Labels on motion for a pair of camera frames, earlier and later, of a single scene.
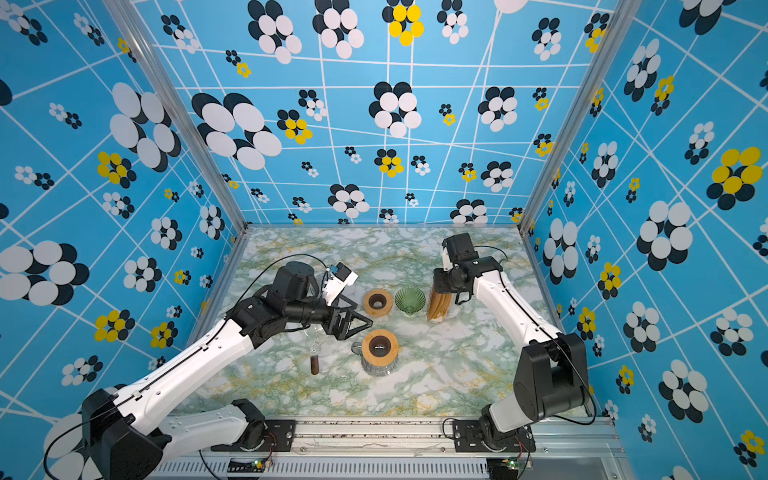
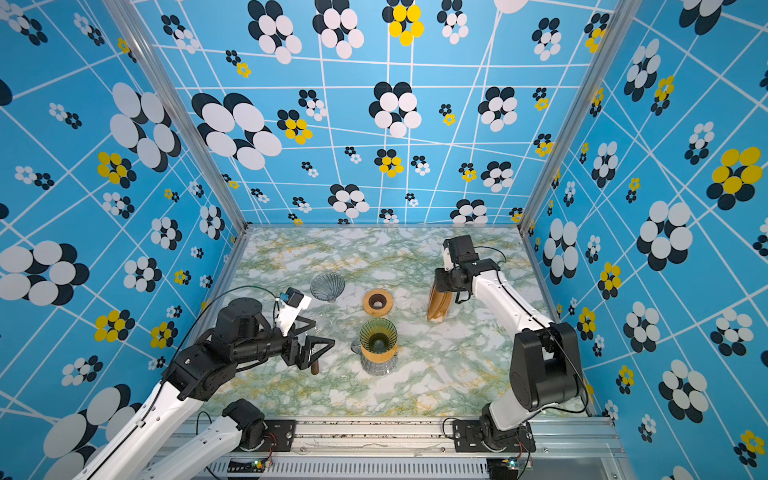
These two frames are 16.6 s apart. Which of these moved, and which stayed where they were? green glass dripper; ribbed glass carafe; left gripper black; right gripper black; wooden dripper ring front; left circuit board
Moved: left gripper black; green glass dripper
Stayed: wooden dripper ring front; ribbed glass carafe; right gripper black; left circuit board
